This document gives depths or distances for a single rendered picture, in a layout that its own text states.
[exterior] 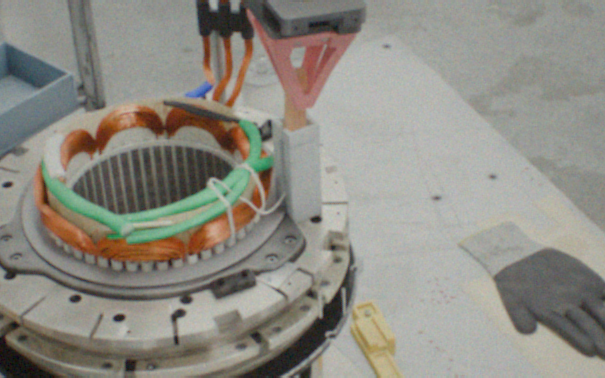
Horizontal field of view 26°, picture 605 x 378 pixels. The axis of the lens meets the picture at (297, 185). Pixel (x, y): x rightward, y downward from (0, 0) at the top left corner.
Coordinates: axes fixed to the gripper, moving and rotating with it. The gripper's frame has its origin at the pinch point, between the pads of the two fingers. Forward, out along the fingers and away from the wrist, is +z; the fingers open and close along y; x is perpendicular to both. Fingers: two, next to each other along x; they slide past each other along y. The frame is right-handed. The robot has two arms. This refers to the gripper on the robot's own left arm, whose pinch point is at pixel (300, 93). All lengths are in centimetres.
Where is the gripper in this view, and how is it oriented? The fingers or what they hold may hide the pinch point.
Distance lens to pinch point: 101.5
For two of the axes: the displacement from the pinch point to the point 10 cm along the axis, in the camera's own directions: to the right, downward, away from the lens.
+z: -0.1, 8.4, 5.4
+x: -9.4, 1.7, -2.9
